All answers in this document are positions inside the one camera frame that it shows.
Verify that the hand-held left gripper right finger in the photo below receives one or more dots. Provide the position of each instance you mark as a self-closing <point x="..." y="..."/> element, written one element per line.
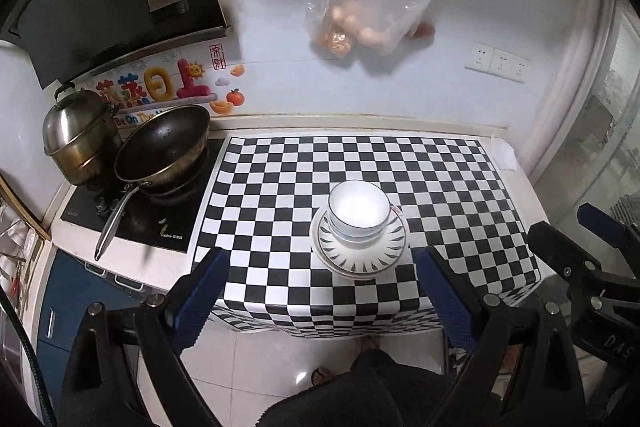
<point x="445" y="302"/>

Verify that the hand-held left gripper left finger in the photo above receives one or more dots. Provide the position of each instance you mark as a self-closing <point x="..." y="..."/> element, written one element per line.
<point x="200" y="302"/>

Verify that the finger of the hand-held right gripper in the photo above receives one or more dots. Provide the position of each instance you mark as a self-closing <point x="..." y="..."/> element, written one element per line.
<point x="602" y="219"/>
<point x="575" y="262"/>

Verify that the blue leaf pattern plate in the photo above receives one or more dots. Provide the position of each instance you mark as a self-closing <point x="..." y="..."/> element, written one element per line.
<point x="372" y="254"/>

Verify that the white plate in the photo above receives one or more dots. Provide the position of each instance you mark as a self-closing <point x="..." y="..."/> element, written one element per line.
<point x="360" y="274"/>

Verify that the black induction cooktop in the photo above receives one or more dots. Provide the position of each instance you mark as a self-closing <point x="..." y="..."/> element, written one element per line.
<point x="150" y="227"/>

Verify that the person's dark trouser leg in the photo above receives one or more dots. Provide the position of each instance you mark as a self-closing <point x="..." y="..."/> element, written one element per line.
<point x="380" y="392"/>

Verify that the white paper scrap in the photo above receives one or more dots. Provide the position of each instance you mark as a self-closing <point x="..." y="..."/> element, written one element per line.
<point x="504" y="154"/>

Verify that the blue cabinet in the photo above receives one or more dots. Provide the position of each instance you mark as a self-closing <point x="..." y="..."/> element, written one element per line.
<point x="75" y="297"/>

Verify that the black white checkered mat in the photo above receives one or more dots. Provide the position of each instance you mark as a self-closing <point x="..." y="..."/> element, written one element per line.
<point x="275" y="187"/>

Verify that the person's sandalled foot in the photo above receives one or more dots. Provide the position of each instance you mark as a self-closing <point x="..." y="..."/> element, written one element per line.
<point x="325" y="377"/>

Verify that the dark frying pan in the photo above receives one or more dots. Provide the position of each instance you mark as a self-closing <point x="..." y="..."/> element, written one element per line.
<point x="160" y="142"/>

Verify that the cluttered side shelf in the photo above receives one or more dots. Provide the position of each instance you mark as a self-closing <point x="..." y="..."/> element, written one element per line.
<point x="20" y="257"/>

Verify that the stainless steel pot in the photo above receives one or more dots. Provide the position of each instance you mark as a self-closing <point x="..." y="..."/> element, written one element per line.
<point x="75" y="132"/>

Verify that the brown egg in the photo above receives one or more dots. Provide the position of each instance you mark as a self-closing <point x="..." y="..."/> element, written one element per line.
<point x="372" y="36"/>
<point x="352" y="23"/>
<point x="340" y="14"/>

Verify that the colourful wall sticker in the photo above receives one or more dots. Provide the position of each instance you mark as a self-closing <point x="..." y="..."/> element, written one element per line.
<point x="175" y="82"/>

